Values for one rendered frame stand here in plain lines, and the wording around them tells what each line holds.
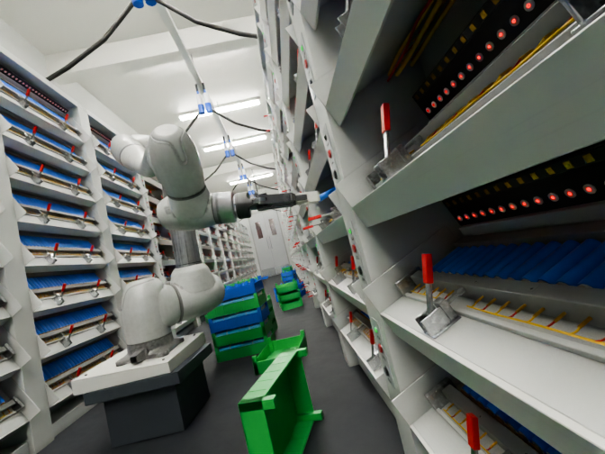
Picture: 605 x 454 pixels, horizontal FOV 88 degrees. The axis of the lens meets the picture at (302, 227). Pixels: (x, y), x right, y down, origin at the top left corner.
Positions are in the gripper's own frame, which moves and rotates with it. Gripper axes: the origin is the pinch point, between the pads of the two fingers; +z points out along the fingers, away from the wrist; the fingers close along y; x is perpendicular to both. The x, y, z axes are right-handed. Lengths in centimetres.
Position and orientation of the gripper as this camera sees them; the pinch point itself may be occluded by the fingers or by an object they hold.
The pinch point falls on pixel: (307, 198)
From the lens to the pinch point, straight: 91.4
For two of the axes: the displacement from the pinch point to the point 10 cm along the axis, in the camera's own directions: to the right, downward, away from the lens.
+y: -0.5, 1.0, 9.9
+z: 9.9, -1.2, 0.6
